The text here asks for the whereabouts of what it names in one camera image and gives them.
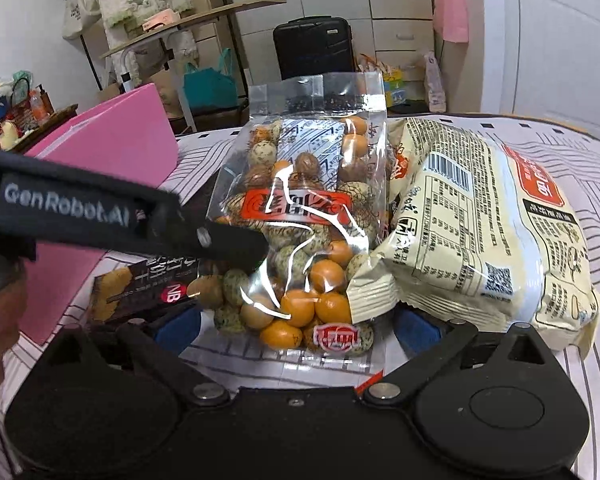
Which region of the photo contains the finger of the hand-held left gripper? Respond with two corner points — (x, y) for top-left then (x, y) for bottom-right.
(147, 191), (271, 273)

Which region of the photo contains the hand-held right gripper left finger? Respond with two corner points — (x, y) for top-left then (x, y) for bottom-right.
(37, 305), (231, 408)

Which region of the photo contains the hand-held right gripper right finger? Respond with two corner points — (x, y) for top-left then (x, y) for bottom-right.
(362, 307), (563, 408)

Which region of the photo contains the black cracker box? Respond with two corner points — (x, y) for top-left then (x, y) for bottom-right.
(87, 255), (216, 331)

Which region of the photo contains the clear bag of coated peanuts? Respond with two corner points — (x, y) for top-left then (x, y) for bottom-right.
(187, 72), (396, 376)

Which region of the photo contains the pink cardboard box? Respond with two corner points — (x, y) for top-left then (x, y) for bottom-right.
(22, 82), (181, 346)

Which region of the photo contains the cream noodle packet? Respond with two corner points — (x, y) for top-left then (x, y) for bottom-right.
(347, 116), (600, 361)

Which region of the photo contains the wooden nightstand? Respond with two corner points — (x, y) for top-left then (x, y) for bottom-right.
(10, 104), (78, 153)

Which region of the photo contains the cream bag with red ribbon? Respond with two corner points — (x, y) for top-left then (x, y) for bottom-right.
(0, 115), (21, 151)

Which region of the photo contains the red gift bag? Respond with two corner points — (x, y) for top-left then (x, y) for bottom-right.
(10, 85), (56, 126)

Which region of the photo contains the brown paper bag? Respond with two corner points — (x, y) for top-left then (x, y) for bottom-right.
(97, 82), (123, 106)

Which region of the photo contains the teal shopping bag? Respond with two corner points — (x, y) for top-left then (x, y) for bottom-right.
(182, 49), (238, 111)

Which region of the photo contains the canvas tote bag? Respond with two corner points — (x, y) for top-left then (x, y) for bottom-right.
(61, 0), (102, 41)

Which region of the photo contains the pink tissue box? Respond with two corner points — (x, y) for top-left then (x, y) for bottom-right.
(141, 8), (181, 31)

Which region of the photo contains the black suitcase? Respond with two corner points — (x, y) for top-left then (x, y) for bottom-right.
(272, 16), (356, 83)

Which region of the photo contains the colourful gift bag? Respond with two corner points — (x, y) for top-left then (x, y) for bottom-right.
(357, 52), (406, 108)

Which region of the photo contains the wooden folding table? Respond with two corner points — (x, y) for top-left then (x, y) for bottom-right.
(100, 0), (273, 133)

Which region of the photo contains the white plastic bag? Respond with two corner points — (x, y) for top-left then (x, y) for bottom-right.
(422, 52), (447, 113)

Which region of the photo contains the white door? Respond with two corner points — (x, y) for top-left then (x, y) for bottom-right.
(500, 0), (600, 133)

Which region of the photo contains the pink hanging bag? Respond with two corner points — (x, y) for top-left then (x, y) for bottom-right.
(432, 0), (470, 43)

